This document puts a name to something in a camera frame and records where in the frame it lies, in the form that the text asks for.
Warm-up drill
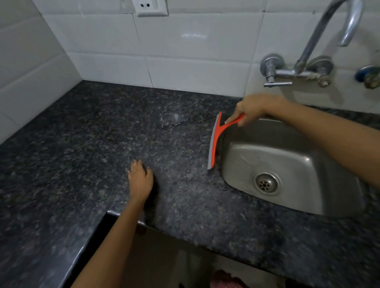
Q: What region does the person's left hand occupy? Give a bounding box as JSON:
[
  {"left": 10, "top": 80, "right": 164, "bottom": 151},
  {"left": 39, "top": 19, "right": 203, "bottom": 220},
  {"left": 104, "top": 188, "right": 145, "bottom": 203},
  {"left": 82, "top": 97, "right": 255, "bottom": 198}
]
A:
[{"left": 127, "top": 160, "right": 154, "bottom": 203}]

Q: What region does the person's right hand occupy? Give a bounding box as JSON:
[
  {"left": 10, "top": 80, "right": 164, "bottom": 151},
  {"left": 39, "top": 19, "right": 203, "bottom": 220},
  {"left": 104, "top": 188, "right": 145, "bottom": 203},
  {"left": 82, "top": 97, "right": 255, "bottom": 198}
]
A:
[{"left": 225, "top": 93, "right": 290, "bottom": 127}]

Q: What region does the orange squeegee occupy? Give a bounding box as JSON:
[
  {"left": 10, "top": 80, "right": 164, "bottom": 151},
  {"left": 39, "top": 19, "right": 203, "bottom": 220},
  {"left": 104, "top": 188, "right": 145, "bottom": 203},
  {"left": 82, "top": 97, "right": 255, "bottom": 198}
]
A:
[{"left": 207, "top": 112, "right": 246, "bottom": 170}]

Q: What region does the person's left forearm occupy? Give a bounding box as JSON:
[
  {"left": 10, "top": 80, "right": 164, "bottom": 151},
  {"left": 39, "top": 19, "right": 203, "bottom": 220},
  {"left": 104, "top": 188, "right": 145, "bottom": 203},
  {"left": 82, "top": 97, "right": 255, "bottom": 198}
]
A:
[{"left": 71, "top": 198, "right": 146, "bottom": 288}]

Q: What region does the person's right forearm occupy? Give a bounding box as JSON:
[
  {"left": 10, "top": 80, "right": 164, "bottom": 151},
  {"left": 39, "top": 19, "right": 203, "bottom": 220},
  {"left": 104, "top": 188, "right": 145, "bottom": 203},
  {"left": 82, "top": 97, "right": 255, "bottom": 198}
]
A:
[{"left": 266, "top": 99, "right": 380, "bottom": 190}]

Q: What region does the sink drain strainer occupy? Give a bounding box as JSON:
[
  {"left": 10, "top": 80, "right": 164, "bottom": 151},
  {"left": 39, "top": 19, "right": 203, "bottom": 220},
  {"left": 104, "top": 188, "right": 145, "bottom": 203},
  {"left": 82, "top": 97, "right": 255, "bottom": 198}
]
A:
[{"left": 255, "top": 172, "right": 280, "bottom": 195}]

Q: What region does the stainless steel sink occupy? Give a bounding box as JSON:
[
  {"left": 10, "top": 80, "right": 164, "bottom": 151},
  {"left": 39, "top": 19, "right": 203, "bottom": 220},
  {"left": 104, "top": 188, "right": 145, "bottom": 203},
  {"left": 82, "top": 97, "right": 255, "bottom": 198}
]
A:
[{"left": 218, "top": 117, "right": 367, "bottom": 218}]

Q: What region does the white wall socket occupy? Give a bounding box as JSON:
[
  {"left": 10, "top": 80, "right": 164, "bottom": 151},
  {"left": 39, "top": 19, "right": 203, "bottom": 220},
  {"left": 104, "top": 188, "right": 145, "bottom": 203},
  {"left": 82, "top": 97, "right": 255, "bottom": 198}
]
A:
[{"left": 131, "top": 0, "right": 169, "bottom": 17}]

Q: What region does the chrome wall faucet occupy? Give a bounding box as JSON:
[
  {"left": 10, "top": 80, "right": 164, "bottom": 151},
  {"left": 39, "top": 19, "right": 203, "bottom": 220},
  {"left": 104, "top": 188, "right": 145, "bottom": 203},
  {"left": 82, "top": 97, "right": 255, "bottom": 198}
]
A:
[{"left": 260, "top": 0, "right": 365, "bottom": 88}]

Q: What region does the blue wall tap valve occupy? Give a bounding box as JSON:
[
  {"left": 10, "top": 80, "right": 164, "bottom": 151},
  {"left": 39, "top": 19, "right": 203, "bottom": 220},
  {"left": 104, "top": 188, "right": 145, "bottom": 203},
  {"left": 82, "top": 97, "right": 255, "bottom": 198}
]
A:
[{"left": 355, "top": 65, "right": 380, "bottom": 89}]

